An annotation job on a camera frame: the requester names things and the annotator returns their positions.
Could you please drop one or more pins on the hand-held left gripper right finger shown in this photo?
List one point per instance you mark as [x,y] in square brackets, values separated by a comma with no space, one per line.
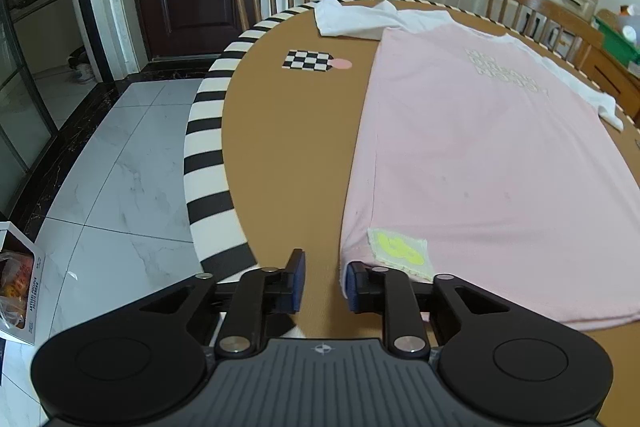
[354,288]

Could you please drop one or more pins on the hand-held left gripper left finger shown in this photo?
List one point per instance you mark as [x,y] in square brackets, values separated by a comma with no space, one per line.
[297,282]

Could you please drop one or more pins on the pink and white t-shirt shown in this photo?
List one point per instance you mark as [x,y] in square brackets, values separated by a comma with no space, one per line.
[475,157]

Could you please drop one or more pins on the checkered marker sticker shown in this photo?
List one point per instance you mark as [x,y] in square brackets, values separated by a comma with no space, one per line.
[307,60]

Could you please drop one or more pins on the cardboard box with window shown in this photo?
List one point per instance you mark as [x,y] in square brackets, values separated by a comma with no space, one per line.
[20,287]

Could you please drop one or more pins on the white sneaker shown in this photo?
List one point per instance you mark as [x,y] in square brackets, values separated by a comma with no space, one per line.
[85,73]

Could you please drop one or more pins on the dark shoe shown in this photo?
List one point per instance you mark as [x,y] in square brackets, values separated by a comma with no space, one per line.
[77,57]

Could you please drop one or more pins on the glass sliding door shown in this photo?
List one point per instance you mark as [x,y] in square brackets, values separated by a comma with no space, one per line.
[25,82]

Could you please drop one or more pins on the green plastic bin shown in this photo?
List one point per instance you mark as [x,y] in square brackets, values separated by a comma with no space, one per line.
[617,44]

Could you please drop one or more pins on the white bottle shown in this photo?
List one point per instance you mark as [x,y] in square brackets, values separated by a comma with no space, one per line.
[631,34]

